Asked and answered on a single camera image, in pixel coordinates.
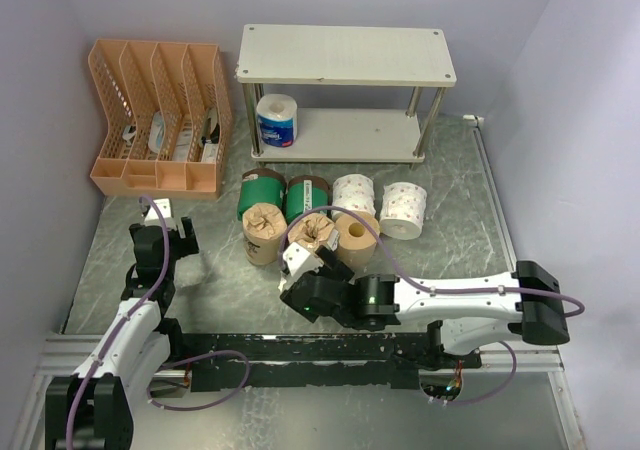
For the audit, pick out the white dotted roll right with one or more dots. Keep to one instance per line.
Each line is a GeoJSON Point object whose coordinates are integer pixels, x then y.
{"type": "Point", "coordinates": [403, 210]}

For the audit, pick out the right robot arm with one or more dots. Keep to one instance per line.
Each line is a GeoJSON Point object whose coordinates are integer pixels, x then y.
{"type": "Point", "coordinates": [465, 314]}

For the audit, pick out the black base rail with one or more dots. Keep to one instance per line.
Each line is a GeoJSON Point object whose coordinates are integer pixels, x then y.
{"type": "Point", "coordinates": [298, 360]}

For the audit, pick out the bare tan paper roll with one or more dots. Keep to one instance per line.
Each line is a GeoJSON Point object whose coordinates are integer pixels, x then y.
{"type": "Point", "coordinates": [356, 244]}

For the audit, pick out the white dotted roll left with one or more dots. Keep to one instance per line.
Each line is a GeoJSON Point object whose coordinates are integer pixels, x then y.
{"type": "Point", "coordinates": [354, 192]}

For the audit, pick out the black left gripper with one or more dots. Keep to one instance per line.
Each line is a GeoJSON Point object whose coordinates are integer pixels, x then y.
{"type": "Point", "coordinates": [190, 242]}

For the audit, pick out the plastic white blue roll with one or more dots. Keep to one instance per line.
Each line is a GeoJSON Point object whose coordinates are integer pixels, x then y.
{"type": "Point", "coordinates": [277, 120]}

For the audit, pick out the papers in organizer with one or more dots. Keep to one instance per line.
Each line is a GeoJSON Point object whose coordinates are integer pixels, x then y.
{"type": "Point", "coordinates": [208, 138]}

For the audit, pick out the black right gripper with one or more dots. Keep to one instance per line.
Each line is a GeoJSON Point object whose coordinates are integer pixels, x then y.
{"type": "Point", "coordinates": [333, 264]}

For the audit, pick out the white dotted roll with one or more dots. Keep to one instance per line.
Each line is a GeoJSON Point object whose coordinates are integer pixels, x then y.
{"type": "Point", "coordinates": [403, 210]}
{"type": "Point", "coordinates": [354, 192]}

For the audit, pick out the orange plastic file organizer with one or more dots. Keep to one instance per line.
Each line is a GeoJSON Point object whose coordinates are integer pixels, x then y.
{"type": "Point", "coordinates": [169, 118]}

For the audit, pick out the brown paper roll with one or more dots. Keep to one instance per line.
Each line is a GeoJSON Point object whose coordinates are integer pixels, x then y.
{"type": "Point", "coordinates": [314, 231]}
{"type": "Point", "coordinates": [263, 227]}

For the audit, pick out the white wall clip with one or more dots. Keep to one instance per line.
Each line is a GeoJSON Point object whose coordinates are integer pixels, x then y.
{"type": "Point", "coordinates": [474, 120]}

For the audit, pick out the green wrapped roll left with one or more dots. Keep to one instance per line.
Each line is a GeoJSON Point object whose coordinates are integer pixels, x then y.
{"type": "Point", "coordinates": [260, 185]}

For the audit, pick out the green wrapped roll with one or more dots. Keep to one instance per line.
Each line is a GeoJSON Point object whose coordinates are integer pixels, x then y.
{"type": "Point", "coordinates": [304, 193]}
{"type": "Point", "coordinates": [260, 185]}

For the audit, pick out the green wrapped roll right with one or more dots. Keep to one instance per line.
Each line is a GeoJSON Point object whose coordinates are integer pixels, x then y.
{"type": "Point", "coordinates": [304, 193]}

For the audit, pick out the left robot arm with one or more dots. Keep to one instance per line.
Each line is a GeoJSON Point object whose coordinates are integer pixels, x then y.
{"type": "Point", "coordinates": [92, 408]}

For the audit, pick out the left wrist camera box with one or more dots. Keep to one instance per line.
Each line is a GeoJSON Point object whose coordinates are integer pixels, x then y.
{"type": "Point", "coordinates": [160, 211]}

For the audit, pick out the white two-tier shelf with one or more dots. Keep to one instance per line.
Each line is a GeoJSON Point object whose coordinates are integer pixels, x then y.
{"type": "Point", "coordinates": [365, 94]}

